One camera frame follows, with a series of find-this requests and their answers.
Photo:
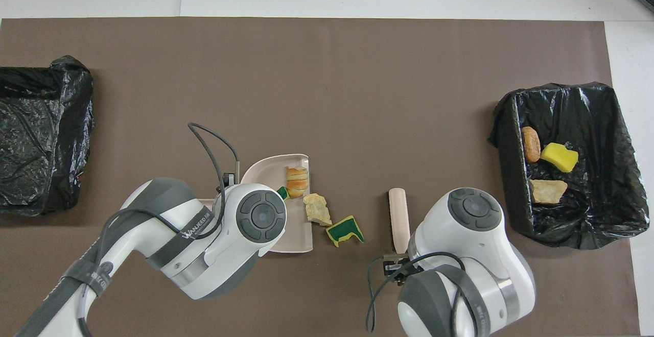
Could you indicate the brown oval cork sponge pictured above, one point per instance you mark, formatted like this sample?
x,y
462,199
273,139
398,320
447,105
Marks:
x,y
531,144

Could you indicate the brown paper table mat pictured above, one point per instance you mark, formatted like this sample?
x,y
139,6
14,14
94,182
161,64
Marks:
x,y
357,71

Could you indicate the beige plastic dustpan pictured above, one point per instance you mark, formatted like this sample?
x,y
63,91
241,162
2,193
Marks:
x,y
268,171

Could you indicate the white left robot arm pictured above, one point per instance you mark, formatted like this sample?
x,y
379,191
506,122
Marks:
x,y
153,224

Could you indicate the beige foam chunk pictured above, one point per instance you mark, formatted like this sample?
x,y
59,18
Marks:
x,y
317,209
297,183
547,191

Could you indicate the black bag lined bin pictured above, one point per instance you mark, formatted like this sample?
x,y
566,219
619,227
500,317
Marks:
x,y
608,138
46,122

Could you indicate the beige hand brush black bristles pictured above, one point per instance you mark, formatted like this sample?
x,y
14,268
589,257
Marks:
x,y
399,219

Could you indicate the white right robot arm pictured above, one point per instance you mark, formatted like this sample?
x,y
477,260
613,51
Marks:
x,y
475,255

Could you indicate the green yellow notched sponge piece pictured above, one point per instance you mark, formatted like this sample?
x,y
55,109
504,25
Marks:
x,y
343,231

